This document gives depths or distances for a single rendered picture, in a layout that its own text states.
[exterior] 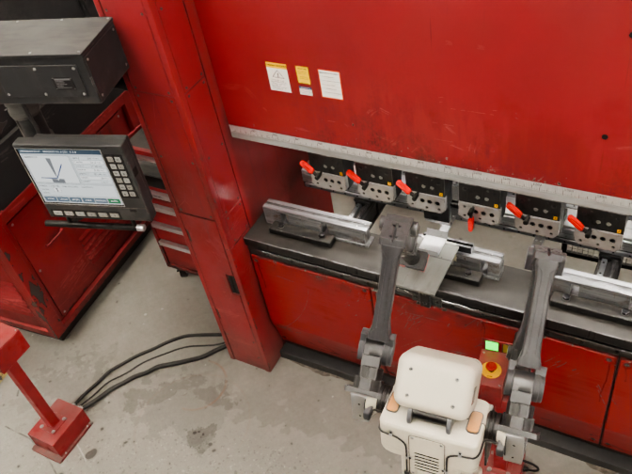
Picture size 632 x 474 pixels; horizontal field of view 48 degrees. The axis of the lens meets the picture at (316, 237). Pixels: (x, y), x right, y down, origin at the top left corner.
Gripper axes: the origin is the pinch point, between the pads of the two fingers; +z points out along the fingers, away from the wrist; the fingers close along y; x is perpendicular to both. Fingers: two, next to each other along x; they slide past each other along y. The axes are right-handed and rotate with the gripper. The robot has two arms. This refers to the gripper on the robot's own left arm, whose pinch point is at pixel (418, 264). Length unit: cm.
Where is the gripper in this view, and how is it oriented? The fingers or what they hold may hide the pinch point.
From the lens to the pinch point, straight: 266.4
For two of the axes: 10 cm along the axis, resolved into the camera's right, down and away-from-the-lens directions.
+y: -8.7, -2.1, 4.4
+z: 3.7, 3.1, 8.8
